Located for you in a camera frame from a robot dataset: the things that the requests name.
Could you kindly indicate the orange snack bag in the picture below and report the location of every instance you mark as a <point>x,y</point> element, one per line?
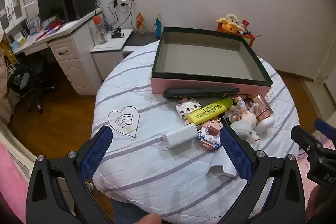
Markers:
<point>140,23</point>

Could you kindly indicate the white door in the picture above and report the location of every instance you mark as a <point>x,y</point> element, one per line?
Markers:
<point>328,77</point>

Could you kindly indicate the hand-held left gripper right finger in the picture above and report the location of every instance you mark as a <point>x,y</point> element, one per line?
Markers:
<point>236,153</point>

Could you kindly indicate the pink pig doll figurine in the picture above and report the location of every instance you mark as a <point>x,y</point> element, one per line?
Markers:
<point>242,112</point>

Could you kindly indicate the white desk with drawers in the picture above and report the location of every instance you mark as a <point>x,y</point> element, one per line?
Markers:
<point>76,66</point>

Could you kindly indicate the pink blanket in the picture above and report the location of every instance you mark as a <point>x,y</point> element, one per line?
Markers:
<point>13,182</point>

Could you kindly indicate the glass bottle with orange cap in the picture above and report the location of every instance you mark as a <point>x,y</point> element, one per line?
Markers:
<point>101,35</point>

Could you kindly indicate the white power bank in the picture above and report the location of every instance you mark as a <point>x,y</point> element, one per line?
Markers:
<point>179,136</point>

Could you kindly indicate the black office chair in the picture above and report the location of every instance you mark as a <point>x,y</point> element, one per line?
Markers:
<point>34,74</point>

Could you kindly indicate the rose gold cylinder jar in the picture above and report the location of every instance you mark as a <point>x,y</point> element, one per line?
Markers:
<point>263,108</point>

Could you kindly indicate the yellow highlighter pen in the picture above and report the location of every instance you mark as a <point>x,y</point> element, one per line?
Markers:
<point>207,111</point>

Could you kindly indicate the white bed frame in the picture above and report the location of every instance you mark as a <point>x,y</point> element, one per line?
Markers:
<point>15,145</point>

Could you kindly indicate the blue and white carton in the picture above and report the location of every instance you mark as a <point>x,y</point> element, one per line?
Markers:
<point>33,23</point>

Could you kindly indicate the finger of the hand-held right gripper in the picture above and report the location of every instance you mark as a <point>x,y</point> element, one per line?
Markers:
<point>302,134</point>
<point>325,126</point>

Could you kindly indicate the patterned clothes pile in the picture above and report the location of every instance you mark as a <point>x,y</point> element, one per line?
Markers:
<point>10,66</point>

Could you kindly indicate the white block cat figure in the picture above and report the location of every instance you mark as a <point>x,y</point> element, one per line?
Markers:
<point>187,108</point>

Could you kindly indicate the person's blue trouser leg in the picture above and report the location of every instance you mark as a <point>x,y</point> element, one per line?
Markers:
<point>126,213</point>

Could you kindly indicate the yellow plush toy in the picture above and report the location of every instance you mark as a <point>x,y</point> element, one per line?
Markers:
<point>229,27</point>

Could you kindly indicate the blue bottle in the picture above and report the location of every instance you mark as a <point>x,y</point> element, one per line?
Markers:
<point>158,27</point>

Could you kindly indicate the white glass-door cabinet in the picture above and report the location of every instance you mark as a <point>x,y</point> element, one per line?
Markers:
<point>15,1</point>

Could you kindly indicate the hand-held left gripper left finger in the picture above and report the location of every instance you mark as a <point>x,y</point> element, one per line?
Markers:
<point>95,153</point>

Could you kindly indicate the black computer monitor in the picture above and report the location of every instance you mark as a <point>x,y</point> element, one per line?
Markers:
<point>50,6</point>

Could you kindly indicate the white nightstand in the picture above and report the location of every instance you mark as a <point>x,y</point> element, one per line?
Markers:
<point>107,64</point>

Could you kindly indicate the pink box with dark rim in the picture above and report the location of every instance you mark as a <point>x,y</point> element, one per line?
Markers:
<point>210,82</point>

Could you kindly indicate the white wall socket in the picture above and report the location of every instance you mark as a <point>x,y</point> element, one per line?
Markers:
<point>123,1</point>

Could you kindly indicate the small black device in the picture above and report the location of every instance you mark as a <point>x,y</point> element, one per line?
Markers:
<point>116,34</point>

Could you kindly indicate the white elephant figurine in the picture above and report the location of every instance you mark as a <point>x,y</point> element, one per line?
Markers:
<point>244,129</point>

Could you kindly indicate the red printed box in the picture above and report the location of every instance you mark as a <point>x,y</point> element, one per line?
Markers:
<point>250,39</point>

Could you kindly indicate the pink block figure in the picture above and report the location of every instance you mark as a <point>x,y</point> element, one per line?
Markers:
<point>208,134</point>

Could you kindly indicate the person's right hand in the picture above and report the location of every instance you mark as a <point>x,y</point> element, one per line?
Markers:
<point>319,203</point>

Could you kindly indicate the black remote control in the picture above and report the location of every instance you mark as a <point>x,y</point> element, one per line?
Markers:
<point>197,93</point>

